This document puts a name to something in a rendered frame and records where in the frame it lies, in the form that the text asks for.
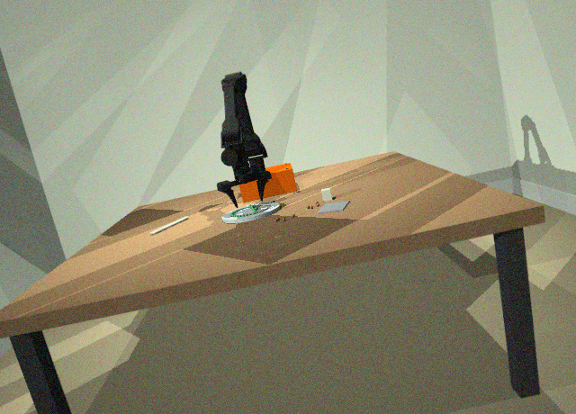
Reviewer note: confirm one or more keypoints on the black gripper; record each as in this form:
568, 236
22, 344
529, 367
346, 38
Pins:
225, 186

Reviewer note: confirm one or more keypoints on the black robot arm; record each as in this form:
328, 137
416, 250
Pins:
237, 134

